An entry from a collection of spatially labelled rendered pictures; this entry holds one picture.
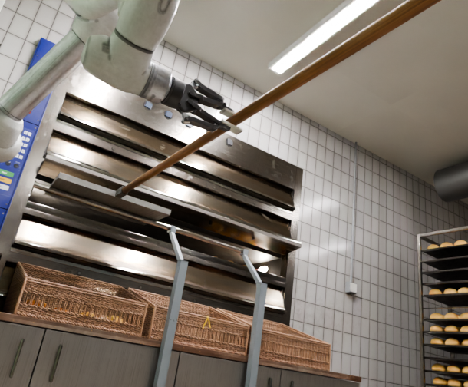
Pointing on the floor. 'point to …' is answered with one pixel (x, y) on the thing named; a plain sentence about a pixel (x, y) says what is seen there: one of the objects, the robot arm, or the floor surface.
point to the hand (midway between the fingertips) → (231, 121)
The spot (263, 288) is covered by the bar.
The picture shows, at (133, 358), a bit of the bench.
